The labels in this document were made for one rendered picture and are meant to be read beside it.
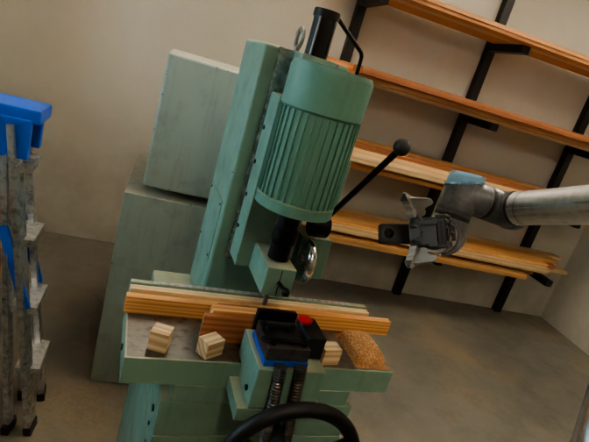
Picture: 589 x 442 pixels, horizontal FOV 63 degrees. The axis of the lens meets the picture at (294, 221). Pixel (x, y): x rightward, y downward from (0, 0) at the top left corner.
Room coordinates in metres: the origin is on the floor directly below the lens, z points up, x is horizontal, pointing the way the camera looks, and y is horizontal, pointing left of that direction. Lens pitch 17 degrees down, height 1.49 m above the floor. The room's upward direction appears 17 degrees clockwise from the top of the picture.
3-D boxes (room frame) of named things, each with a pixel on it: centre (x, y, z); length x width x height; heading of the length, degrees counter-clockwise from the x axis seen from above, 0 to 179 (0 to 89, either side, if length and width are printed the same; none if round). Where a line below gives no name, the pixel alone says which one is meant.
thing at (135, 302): (1.05, -0.01, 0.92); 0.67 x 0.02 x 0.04; 112
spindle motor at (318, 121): (1.04, 0.01, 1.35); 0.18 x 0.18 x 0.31
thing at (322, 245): (1.27, -0.06, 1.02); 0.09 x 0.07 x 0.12; 112
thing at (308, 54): (1.17, 0.06, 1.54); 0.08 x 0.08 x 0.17; 22
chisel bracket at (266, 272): (1.06, 0.02, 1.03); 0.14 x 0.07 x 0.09; 22
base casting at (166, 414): (1.15, 0.06, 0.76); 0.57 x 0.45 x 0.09; 22
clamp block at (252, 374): (0.86, -0.06, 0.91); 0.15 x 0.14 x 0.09; 112
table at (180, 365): (0.94, -0.02, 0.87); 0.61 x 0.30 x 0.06; 112
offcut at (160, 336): (0.83, 0.19, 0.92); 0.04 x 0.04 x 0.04; 1
